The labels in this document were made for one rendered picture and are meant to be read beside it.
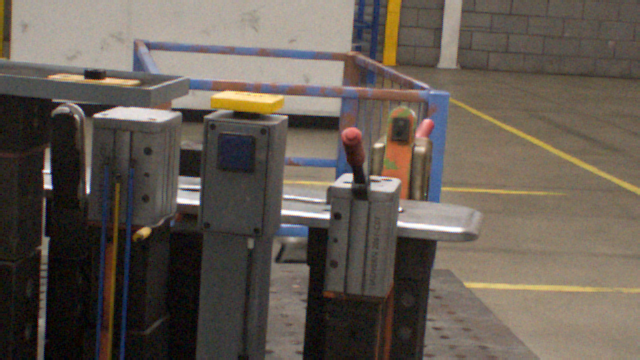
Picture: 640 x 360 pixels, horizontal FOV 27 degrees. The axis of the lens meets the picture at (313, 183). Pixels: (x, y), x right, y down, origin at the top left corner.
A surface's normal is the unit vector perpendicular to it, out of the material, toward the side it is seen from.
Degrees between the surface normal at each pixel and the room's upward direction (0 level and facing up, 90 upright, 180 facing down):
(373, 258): 90
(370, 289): 90
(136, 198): 90
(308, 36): 90
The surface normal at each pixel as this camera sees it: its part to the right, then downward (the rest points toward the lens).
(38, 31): 0.16, 0.18
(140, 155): -0.18, 0.16
